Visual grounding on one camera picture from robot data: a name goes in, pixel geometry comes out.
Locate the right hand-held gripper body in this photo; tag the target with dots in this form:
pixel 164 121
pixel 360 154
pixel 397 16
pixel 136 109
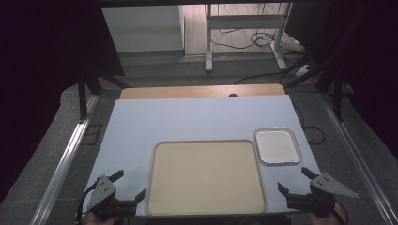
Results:
pixel 325 186

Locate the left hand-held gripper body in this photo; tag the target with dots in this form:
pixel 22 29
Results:
pixel 100 190

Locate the person's left hand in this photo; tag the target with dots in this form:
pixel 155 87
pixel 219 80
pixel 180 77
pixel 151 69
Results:
pixel 97 220

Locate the person's right hand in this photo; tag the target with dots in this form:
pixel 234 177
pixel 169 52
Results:
pixel 317 220

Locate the small silver metal tray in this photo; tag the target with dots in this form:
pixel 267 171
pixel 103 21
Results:
pixel 277 146

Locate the large beige plastic tray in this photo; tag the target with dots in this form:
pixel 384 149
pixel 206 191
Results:
pixel 205 178

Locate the black metal stand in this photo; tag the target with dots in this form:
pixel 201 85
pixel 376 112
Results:
pixel 337 93
pixel 82 100

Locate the light blue table mat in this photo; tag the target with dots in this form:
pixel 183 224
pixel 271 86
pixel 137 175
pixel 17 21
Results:
pixel 187 118

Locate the dark curtain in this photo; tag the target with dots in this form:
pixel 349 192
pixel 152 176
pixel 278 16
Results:
pixel 43 62
pixel 372 62

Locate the white partition panel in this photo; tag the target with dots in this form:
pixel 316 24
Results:
pixel 140 28

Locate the aluminium rail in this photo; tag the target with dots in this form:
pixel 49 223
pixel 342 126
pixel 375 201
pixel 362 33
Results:
pixel 62 168
pixel 359 162

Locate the white metal desk frame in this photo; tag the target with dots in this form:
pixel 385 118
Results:
pixel 244 22

